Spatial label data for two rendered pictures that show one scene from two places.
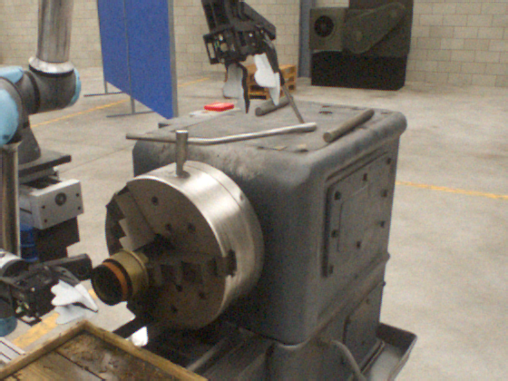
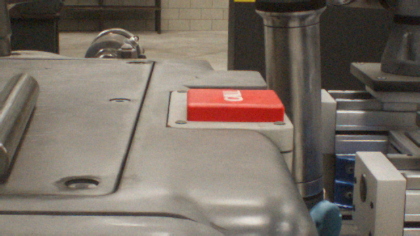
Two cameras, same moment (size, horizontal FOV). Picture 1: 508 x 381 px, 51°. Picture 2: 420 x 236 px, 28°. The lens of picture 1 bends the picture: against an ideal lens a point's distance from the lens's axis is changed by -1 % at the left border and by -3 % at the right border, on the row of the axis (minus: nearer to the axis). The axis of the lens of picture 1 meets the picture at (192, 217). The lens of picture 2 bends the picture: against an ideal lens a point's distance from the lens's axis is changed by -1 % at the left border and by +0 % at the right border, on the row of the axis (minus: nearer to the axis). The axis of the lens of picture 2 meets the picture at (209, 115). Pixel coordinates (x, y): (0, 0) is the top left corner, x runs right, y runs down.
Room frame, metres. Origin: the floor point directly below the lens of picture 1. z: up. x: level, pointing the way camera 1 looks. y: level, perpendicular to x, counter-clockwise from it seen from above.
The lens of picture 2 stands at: (1.85, -0.45, 1.36)
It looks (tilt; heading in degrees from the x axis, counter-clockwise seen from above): 11 degrees down; 138
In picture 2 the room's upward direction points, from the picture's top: 1 degrees clockwise
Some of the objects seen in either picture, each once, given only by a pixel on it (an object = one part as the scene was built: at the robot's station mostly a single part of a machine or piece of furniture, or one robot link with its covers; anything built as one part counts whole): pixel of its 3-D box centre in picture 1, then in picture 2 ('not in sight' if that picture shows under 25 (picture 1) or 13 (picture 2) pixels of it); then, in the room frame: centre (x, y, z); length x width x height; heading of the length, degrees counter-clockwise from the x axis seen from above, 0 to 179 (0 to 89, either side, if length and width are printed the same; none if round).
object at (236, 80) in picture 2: (180, 126); (216, 94); (1.32, 0.02, 1.24); 0.09 x 0.08 x 0.03; 140
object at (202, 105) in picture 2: (219, 108); (233, 111); (1.45, -0.08, 1.26); 0.06 x 0.06 x 0.02; 50
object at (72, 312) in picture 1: (72, 315); not in sight; (0.76, 0.21, 1.06); 0.09 x 0.06 x 0.03; 50
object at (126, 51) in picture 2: not in sight; (126, 52); (0.53, 0.50, 1.17); 0.04 x 0.04 x 0.03
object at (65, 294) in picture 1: (69, 298); not in sight; (0.76, 0.21, 1.09); 0.09 x 0.06 x 0.03; 50
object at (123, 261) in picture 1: (122, 276); not in sight; (0.85, 0.13, 1.08); 0.09 x 0.09 x 0.09; 50
